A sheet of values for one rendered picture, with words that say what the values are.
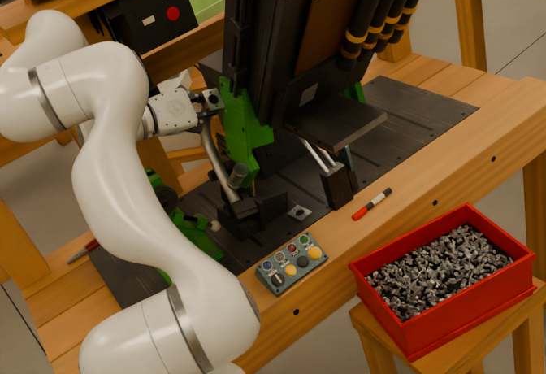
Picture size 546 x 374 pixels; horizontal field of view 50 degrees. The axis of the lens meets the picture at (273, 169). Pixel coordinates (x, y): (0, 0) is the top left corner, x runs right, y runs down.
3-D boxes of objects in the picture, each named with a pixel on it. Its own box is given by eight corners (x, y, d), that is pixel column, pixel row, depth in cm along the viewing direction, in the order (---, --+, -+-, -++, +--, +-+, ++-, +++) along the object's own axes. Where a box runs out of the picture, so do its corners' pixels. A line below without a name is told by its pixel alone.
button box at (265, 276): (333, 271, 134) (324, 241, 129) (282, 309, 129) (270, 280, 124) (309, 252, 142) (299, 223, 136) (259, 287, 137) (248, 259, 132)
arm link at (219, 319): (165, 396, 79) (273, 341, 81) (149, 402, 67) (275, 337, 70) (41, 93, 92) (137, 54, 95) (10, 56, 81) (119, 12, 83)
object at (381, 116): (388, 123, 134) (386, 111, 133) (335, 158, 129) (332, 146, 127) (293, 84, 164) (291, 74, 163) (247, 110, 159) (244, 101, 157)
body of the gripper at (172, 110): (157, 132, 130) (201, 120, 135) (140, 93, 132) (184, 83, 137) (151, 145, 136) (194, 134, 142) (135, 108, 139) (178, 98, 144)
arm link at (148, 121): (147, 132, 129) (160, 128, 130) (132, 97, 131) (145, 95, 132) (141, 147, 136) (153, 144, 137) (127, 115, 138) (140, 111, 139)
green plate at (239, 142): (278, 162, 144) (273, 80, 134) (249, 171, 140) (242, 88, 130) (254, 147, 152) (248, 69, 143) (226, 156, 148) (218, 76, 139)
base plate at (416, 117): (480, 113, 166) (480, 106, 164) (145, 346, 129) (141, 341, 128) (380, 80, 198) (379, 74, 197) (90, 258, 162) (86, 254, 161)
